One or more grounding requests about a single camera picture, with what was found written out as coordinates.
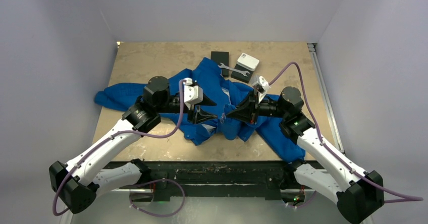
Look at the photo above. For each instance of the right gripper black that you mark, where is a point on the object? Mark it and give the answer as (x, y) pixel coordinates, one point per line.
(248, 110)

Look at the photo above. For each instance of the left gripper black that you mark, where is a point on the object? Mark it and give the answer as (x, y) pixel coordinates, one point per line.
(198, 116)

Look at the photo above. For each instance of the blue zip jacket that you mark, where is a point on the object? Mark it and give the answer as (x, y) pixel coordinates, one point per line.
(225, 93)

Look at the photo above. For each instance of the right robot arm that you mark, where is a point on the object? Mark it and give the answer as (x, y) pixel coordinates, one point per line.
(347, 185)

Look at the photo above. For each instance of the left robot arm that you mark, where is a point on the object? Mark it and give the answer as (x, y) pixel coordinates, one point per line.
(79, 181)

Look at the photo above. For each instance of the black flat block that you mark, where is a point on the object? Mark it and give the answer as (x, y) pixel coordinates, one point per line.
(241, 74)
(220, 57)

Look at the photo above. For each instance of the silver wrench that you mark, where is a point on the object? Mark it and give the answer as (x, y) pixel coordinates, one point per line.
(244, 73)

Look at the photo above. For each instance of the white small box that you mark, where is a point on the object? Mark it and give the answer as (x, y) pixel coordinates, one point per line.
(247, 61)

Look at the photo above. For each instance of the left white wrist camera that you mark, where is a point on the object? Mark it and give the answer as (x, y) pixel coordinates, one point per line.
(193, 93)

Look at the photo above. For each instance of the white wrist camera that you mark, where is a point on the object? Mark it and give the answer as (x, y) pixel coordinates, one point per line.
(193, 93)
(260, 85)

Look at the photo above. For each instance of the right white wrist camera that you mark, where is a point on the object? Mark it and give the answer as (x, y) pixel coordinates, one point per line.
(260, 85)

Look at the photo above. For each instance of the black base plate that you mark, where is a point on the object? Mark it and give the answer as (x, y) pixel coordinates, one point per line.
(269, 180)

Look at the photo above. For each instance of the right side aluminium rail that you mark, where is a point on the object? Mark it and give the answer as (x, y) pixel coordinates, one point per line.
(326, 99)

